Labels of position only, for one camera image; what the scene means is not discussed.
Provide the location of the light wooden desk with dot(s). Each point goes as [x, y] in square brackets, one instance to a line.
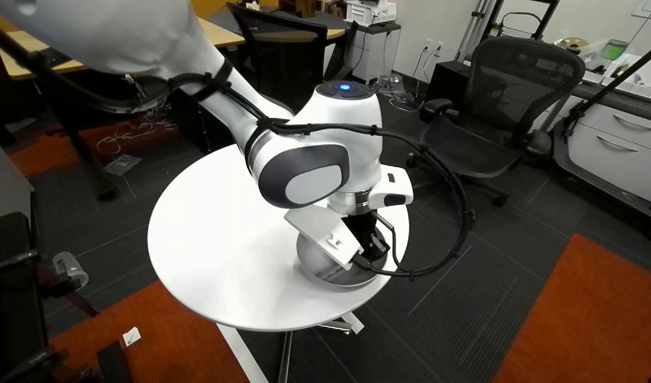
[223, 34]

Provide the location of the black box by wall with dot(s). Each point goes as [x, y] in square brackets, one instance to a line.
[450, 81]

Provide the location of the black mesh office chair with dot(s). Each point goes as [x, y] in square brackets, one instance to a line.
[509, 85]

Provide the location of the black stand with rods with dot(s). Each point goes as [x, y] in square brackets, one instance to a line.
[493, 22]

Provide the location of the white table base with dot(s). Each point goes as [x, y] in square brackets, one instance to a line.
[237, 347]

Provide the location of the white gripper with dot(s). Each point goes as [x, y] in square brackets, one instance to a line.
[326, 230]

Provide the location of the black cabinet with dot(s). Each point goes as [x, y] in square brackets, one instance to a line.
[8, 284]

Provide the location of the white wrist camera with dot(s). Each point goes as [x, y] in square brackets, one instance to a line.
[392, 187]

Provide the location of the black tripod pole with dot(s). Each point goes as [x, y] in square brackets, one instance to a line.
[609, 87]

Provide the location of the small white tag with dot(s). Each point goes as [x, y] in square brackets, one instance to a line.
[130, 336]

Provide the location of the white box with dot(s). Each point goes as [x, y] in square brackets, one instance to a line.
[371, 12]

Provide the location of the white drawer cabinet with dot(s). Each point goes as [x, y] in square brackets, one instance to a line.
[625, 151]

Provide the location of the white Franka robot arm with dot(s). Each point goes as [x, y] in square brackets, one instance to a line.
[127, 34]

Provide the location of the green item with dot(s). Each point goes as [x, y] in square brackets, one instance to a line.
[614, 49]

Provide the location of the black padded office chair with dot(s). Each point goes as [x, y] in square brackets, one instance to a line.
[283, 64]

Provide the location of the white pedestal cabinet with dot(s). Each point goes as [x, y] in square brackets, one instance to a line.
[380, 53]

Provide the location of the grey cylinder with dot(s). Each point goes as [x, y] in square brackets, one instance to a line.
[72, 268]

